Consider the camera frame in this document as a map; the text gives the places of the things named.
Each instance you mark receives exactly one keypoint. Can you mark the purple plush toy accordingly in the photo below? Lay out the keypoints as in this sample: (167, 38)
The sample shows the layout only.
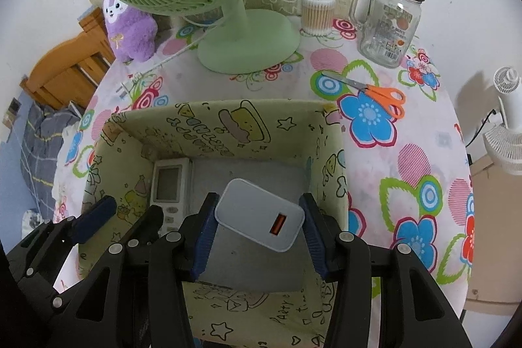
(130, 34)

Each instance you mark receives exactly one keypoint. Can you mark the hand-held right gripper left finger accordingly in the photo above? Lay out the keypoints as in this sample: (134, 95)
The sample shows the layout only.
(202, 238)

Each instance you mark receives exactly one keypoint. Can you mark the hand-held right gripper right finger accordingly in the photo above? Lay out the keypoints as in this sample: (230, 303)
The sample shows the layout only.
(312, 238)

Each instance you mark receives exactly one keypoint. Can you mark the white remote control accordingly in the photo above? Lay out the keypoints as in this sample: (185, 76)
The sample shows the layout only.
(167, 185)

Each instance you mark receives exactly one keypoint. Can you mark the white charger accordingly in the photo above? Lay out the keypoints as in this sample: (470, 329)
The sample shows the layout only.
(257, 215)

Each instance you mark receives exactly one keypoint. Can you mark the beige cabinet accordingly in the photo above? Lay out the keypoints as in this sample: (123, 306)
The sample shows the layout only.
(497, 229)

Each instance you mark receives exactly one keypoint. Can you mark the white fan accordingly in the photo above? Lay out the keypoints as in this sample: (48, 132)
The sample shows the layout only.
(505, 144)

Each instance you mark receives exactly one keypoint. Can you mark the cartoon print fabric storage box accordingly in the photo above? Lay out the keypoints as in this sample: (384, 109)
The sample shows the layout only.
(261, 119)

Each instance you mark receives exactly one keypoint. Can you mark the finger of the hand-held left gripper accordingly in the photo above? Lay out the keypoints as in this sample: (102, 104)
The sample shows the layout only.
(96, 215)
(149, 219)

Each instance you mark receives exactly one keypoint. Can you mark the cotton swab container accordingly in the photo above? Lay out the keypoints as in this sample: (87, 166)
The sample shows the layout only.
(318, 15)

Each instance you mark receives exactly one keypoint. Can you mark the floral tablecloth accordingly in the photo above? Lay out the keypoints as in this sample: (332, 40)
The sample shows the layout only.
(408, 168)

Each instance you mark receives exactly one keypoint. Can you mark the glass mug jar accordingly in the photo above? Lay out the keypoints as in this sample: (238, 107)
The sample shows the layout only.
(383, 34)

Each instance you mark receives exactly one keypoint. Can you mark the grey plaid blanket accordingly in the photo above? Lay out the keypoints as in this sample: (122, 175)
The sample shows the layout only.
(40, 152)

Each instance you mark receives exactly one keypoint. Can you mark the white patterned cloth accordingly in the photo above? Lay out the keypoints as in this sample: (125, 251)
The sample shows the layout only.
(36, 221)

